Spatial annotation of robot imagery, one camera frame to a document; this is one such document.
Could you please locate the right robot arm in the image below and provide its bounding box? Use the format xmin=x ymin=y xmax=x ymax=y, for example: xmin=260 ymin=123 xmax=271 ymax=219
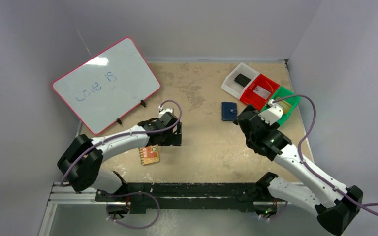
xmin=234 ymin=104 xmax=363 ymax=236

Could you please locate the green plastic bin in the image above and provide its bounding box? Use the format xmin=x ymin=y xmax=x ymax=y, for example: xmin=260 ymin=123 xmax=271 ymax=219
xmin=270 ymin=86 xmax=301 ymax=126

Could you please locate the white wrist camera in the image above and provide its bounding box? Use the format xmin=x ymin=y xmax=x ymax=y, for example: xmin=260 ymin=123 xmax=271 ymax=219
xmin=158 ymin=105 xmax=174 ymax=118
xmin=258 ymin=99 xmax=284 ymax=125

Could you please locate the silver credit card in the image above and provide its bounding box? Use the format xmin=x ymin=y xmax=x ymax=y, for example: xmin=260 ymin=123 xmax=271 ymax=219
xmin=253 ymin=85 xmax=271 ymax=100

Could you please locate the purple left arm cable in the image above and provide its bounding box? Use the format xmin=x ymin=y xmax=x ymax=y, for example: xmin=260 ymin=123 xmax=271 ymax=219
xmin=60 ymin=99 xmax=183 ymax=187

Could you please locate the orange circuit board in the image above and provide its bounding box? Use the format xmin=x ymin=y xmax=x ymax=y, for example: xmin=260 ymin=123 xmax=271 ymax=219
xmin=138 ymin=145 xmax=160 ymax=165

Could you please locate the aluminium frame rail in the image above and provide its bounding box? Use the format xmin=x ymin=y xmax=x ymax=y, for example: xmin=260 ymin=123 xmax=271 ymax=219
xmin=38 ymin=183 xmax=120 ymax=236

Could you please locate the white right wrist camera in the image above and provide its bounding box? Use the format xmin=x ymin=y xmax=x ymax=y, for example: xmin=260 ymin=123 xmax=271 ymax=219
xmin=258 ymin=99 xmax=284 ymax=125

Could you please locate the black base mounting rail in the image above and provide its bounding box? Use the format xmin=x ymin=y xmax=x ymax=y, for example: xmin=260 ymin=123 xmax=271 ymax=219
xmin=95 ymin=182 xmax=284 ymax=216

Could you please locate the red plastic bin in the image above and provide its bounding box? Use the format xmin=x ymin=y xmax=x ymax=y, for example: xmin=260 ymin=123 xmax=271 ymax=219
xmin=240 ymin=74 xmax=280 ymax=111

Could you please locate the white plastic bin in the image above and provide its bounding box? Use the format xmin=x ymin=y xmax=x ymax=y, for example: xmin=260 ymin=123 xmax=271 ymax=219
xmin=221 ymin=63 xmax=260 ymax=100

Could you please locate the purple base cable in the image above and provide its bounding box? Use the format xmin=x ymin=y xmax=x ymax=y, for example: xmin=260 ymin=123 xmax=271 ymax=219
xmin=258 ymin=200 xmax=289 ymax=223
xmin=106 ymin=191 xmax=161 ymax=230

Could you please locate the pink framed whiteboard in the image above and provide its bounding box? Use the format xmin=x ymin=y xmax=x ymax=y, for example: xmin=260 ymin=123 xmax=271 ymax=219
xmin=52 ymin=37 xmax=161 ymax=134

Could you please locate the blue leather card holder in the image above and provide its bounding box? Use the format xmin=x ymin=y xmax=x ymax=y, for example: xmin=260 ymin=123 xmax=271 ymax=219
xmin=221 ymin=102 xmax=238 ymax=122

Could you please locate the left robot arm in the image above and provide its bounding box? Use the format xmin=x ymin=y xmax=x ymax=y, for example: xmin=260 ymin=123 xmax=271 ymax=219
xmin=57 ymin=112 xmax=182 ymax=201

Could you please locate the black card in bin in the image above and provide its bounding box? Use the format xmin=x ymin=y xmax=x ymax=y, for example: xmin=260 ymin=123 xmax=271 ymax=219
xmin=234 ymin=74 xmax=251 ymax=87

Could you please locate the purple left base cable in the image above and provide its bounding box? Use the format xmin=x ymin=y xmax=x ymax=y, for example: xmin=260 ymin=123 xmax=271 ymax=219
xmin=106 ymin=191 xmax=161 ymax=230

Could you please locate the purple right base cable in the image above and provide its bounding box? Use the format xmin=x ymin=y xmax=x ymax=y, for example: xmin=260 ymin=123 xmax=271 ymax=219
xmin=258 ymin=200 xmax=289 ymax=223

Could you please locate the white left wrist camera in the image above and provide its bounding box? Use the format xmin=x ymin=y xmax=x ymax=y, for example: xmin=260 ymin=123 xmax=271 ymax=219
xmin=158 ymin=105 xmax=174 ymax=118

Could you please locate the gold credit card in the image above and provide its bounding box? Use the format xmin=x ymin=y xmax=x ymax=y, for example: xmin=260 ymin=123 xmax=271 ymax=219
xmin=277 ymin=100 xmax=293 ymax=116

